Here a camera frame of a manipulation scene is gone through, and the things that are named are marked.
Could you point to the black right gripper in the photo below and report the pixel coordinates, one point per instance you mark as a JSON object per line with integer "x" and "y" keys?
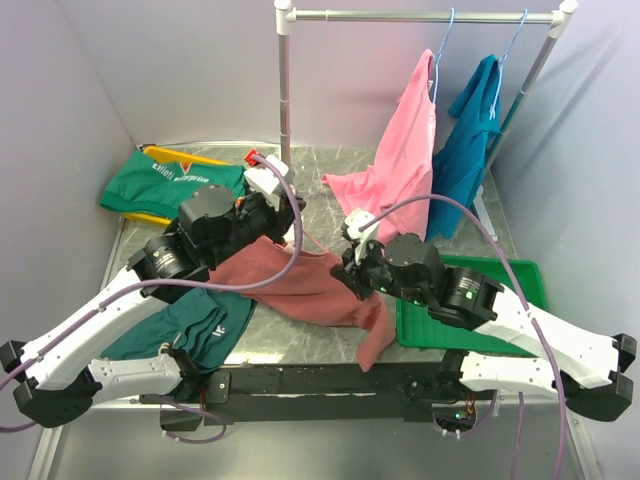
{"x": 352, "y": 273}

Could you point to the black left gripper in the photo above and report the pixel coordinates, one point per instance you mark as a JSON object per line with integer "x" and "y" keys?
{"x": 282, "y": 211}

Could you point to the pink wire hanger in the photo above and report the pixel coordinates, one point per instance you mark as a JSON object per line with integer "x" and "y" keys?
{"x": 316, "y": 242}

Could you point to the salmon red t shirt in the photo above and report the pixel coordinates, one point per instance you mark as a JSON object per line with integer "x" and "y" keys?
{"x": 309, "y": 293}

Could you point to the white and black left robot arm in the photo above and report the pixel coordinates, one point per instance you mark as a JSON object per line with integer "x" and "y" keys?
{"x": 61, "y": 374}

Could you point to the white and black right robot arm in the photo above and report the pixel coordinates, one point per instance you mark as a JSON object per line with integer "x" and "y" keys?
{"x": 584, "y": 370}

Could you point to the green printed t shirt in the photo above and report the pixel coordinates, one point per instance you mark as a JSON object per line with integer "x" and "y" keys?
{"x": 143, "y": 185}

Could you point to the pink t shirt on hanger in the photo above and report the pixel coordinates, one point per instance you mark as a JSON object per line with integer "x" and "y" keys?
{"x": 402, "y": 165}

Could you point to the dark teal t shirt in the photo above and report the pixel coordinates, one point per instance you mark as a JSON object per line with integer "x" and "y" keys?
{"x": 203, "y": 323}

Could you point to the blue t shirt on hanger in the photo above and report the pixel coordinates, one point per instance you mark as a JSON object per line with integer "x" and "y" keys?
{"x": 458, "y": 167}

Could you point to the light blue hanger left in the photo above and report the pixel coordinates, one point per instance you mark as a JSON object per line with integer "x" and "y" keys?
{"x": 438, "y": 56}

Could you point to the light blue hanger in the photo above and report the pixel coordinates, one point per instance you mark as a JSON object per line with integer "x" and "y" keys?
{"x": 502, "y": 70}
{"x": 438, "y": 56}

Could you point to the light blue hanger right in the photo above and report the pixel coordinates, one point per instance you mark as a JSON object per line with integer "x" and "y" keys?
{"x": 502, "y": 70}

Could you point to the green plastic tray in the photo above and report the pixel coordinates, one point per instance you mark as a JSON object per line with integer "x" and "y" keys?
{"x": 416, "y": 329}

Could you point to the yellow plastic tray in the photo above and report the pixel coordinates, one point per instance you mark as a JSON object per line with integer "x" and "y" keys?
{"x": 163, "y": 155}

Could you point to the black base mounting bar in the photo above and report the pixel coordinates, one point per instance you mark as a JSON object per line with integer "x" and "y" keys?
{"x": 301, "y": 392}

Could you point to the silver clothes rack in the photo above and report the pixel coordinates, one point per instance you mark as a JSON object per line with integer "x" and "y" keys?
{"x": 286, "y": 15}

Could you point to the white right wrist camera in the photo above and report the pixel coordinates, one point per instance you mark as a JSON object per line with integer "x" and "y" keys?
{"x": 359, "y": 228}

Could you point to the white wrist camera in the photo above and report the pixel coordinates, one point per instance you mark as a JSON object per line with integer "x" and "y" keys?
{"x": 359, "y": 228}
{"x": 262, "y": 180}

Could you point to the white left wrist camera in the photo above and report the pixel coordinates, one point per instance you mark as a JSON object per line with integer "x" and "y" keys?
{"x": 262, "y": 180}

